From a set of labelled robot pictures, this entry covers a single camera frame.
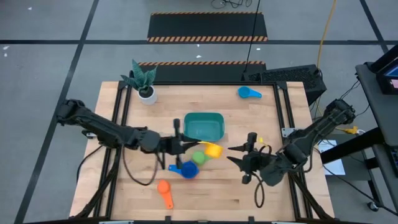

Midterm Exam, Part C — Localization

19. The orange measuring cup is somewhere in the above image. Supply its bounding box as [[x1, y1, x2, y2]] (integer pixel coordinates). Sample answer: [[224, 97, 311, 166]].
[[157, 179, 175, 210]]

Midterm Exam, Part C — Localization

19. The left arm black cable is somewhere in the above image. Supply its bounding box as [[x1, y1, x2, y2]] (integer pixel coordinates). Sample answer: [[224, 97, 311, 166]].
[[122, 145, 160, 187]]

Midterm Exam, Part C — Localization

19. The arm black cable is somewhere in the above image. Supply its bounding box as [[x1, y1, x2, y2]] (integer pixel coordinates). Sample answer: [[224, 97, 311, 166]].
[[122, 145, 160, 187], [254, 174, 266, 209]]

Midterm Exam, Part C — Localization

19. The black hazard-striped floor mat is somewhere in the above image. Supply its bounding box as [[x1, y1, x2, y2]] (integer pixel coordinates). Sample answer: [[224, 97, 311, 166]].
[[136, 60, 267, 83], [147, 11, 269, 43]]

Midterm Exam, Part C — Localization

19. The black side desk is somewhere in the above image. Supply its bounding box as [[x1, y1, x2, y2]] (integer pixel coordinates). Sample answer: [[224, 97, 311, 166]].
[[320, 61, 398, 224]]

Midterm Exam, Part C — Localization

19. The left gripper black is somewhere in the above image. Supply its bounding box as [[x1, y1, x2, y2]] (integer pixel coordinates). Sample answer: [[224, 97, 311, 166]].
[[159, 118, 203, 171]]

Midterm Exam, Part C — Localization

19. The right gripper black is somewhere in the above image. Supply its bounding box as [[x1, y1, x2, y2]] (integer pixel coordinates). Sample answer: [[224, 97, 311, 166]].
[[227, 132, 275, 185]]

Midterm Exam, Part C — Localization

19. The white paper sheet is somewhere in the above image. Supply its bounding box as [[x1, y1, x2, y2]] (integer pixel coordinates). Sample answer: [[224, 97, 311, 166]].
[[317, 139, 346, 176]]

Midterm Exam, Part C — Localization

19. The black floor cable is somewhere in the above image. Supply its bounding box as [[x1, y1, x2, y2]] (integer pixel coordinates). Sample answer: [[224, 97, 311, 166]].
[[243, 0, 262, 74]]

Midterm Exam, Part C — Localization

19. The black laptop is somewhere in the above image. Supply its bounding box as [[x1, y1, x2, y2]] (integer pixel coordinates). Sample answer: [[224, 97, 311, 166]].
[[369, 44, 398, 96]]

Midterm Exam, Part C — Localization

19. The yellow measuring cup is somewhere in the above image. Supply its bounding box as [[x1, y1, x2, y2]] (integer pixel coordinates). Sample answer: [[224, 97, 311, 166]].
[[198, 140, 224, 159]]

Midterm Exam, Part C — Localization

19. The large blue measuring cup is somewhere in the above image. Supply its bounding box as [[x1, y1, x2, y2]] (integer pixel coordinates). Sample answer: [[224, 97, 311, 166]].
[[168, 161, 200, 180]]

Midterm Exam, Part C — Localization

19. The yellow power plug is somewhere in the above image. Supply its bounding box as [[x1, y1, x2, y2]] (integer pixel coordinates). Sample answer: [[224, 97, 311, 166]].
[[337, 125, 359, 135]]

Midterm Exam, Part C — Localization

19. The black computer tower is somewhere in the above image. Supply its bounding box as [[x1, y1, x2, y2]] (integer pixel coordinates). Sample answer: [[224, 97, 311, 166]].
[[241, 64, 328, 106]]

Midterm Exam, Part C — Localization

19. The yellow floor cable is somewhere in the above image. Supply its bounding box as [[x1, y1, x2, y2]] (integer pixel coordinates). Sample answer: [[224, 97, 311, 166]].
[[315, 0, 338, 71]]

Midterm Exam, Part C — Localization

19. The green measuring cup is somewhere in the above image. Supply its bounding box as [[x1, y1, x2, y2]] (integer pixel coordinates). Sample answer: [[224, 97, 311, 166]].
[[191, 150, 213, 166]]

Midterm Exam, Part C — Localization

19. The snake plant in white pot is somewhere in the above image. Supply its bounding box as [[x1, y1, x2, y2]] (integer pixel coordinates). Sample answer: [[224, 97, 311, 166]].
[[120, 58, 159, 105]]

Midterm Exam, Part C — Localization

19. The light blue measuring cup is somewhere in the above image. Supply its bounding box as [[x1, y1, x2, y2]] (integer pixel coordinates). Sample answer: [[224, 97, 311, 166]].
[[238, 86, 263, 100]]

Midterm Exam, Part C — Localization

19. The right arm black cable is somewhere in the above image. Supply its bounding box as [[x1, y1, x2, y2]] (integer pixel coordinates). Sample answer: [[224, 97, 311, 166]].
[[254, 174, 266, 209]]

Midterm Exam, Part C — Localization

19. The teal plastic basket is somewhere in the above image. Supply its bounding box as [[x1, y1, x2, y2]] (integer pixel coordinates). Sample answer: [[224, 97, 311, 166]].
[[182, 112, 225, 142]]

